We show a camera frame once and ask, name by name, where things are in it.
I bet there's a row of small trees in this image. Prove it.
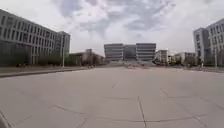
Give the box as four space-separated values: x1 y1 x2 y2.
0 40 81 67

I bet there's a low raised kerb strip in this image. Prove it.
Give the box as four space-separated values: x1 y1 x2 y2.
0 67 93 79

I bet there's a wide banded building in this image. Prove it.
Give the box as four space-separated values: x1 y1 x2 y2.
103 42 157 63

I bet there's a long grey office building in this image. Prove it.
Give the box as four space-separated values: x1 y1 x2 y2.
0 8 72 66

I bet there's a group of low pale buildings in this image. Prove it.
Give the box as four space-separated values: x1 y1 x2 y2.
154 49 198 66

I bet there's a grey paved plaza ground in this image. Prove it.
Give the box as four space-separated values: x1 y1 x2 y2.
0 66 224 128

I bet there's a tall pale grey building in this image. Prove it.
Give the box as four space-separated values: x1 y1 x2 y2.
192 17 224 67

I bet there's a pole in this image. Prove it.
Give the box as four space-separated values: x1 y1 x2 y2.
61 39 66 69

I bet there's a low brown building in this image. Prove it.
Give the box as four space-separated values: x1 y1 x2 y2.
69 48 105 66

